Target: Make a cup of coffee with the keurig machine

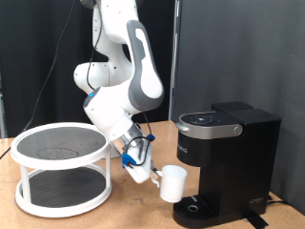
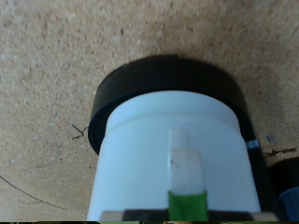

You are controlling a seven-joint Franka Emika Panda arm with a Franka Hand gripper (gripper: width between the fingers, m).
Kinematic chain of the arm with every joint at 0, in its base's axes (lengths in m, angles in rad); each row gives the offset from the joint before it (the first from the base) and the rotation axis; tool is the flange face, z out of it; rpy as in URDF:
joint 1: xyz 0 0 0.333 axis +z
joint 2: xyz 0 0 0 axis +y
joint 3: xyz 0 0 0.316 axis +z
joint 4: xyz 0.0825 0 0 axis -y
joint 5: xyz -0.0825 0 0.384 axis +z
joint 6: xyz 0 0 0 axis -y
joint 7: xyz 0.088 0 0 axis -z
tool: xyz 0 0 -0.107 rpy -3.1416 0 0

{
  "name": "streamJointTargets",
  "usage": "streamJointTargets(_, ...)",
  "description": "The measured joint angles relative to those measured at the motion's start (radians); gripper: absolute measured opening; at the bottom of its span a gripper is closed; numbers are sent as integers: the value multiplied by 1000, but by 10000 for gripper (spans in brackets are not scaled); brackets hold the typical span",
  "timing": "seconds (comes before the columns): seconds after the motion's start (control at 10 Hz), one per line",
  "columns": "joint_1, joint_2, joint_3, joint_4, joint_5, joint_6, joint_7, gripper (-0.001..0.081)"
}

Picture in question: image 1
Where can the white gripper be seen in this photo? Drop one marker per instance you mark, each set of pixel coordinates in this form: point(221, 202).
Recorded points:
point(139, 170)

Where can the white mug with green sticker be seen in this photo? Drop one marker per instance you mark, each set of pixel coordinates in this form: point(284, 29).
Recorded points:
point(173, 184)

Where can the black Keurig coffee machine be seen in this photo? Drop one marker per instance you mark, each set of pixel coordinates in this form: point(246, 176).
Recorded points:
point(241, 159)

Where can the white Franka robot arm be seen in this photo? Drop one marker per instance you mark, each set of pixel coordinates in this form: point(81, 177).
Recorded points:
point(111, 108)

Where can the grey metal pole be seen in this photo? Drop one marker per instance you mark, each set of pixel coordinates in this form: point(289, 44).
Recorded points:
point(173, 79)

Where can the white two-tier turntable stand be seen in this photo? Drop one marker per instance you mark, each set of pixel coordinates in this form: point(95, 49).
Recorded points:
point(60, 143)

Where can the black tape strip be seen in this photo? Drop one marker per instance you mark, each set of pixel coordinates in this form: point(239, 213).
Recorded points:
point(257, 221)

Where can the grey fabric backdrop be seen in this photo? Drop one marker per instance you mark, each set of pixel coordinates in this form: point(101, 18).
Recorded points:
point(254, 47)

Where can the black curtain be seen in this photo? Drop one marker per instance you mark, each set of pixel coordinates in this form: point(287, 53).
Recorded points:
point(19, 47)

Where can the grey metal frame post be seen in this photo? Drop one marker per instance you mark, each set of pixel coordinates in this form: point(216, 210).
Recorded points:
point(2, 117)

